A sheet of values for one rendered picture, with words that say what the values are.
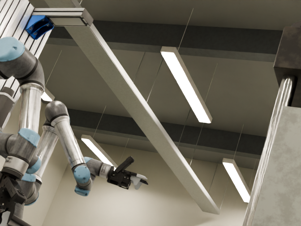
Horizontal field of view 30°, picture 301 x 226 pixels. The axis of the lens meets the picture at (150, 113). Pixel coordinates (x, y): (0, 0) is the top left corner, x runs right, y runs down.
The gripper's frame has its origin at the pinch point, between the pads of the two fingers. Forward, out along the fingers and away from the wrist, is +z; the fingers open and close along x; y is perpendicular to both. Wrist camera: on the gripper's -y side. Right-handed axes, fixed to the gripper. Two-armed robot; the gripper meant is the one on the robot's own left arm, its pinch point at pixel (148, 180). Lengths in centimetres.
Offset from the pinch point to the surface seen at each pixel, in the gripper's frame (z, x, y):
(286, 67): 43, 77, -47
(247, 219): 44, 82, 15
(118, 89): -93, -326, -140
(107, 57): -103, -258, -149
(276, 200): 46, 121, 13
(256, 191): 44, 81, 4
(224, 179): 68, -718, -159
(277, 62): 39, 76, -48
